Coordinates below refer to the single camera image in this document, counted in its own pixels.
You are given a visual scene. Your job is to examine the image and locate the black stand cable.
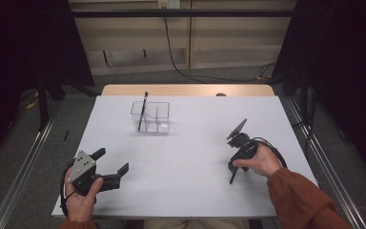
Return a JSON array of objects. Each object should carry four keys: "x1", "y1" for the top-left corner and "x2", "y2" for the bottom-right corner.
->
[{"x1": 294, "y1": 92, "x2": 318, "y2": 157}]

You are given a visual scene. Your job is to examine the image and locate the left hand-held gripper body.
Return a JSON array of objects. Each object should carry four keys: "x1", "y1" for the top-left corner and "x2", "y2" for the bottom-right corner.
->
[{"x1": 66, "y1": 150, "x2": 122, "y2": 197}]

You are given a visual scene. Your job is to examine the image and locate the black power cable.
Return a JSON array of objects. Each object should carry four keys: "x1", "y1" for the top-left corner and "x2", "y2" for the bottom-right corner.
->
[{"x1": 162, "y1": 6, "x2": 277, "y2": 84}]

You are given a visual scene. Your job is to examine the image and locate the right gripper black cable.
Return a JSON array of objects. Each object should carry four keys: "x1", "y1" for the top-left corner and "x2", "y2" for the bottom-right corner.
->
[{"x1": 252, "y1": 136, "x2": 289, "y2": 170}]

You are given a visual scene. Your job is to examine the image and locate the clear acrylic organizer box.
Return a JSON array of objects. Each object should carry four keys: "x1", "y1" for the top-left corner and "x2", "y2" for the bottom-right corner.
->
[{"x1": 130, "y1": 100, "x2": 172, "y2": 135}]

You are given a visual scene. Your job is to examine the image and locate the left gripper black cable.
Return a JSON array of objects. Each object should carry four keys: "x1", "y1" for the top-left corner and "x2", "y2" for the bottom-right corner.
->
[{"x1": 59, "y1": 158, "x2": 78, "y2": 218}]

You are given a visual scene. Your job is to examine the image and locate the black horizontal bar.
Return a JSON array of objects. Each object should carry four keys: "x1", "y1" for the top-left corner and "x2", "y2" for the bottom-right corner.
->
[{"x1": 71, "y1": 9, "x2": 296, "y2": 19}]

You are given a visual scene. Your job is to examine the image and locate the black pointed-tip makeup brush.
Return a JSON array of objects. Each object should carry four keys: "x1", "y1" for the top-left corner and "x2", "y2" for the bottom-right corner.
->
[{"x1": 137, "y1": 91, "x2": 150, "y2": 133}]

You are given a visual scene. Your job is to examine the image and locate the wooden table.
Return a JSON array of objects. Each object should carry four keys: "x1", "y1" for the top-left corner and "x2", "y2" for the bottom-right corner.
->
[{"x1": 100, "y1": 84, "x2": 275, "y2": 97}]

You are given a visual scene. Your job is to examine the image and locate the aluminium floor rail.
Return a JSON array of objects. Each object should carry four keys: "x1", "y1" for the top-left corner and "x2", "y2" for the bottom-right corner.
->
[
  {"x1": 285, "y1": 96, "x2": 366, "y2": 229},
  {"x1": 0, "y1": 101, "x2": 64, "y2": 229}
]

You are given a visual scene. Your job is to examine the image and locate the white table mat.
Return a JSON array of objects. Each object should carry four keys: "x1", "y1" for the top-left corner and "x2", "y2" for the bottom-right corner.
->
[{"x1": 51, "y1": 94, "x2": 318, "y2": 219}]

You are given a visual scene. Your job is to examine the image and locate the white wall socket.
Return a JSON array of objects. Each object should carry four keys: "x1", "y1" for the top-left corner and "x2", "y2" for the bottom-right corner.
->
[{"x1": 157, "y1": 0, "x2": 181, "y2": 10}]

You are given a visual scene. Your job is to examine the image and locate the person's right hand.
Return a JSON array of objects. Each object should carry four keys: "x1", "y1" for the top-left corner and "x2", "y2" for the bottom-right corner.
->
[{"x1": 233, "y1": 144, "x2": 283, "y2": 178}]

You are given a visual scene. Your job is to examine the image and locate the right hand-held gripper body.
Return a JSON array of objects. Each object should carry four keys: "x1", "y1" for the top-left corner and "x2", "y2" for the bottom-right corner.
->
[{"x1": 226, "y1": 118, "x2": 260, "y2": 167}]

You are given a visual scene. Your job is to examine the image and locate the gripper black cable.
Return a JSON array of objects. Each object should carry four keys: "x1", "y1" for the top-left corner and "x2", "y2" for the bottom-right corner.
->
[
  {"x1": 252, "y1": 136, "x2": 289, "y2": 170},
  {"x1": 59, "y1": 158, "x2": 78, "y2": 218}
]

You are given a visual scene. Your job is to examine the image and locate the person's left hand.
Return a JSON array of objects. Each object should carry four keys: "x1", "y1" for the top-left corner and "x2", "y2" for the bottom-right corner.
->
[{"x1": 65, "y1": 176, "x2": 105, "y2": 222}]

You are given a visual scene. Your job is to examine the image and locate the black curtain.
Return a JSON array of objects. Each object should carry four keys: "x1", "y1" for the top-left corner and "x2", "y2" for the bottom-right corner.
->
[
  {"x1": 271, "y1": 0, "x2": 366, "y2": 184},
  {"x1": 0, "y1": 0, "x2": 95, "y2": 168}
]

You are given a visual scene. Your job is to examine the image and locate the beige wall trim strip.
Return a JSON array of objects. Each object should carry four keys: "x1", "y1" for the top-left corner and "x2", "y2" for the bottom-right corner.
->
[{"x1": 187, "y1": 0, "x2": 193, "y2": 70}]

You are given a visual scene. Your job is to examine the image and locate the black metal stand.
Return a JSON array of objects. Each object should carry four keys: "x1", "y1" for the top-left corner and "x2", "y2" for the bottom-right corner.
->
[
  {"x1": 299, "y1": 68, "x2": 311, "y2": 124},
  {"x1": 36, "y1": 74, "x2": 51, "y2": 132}
]

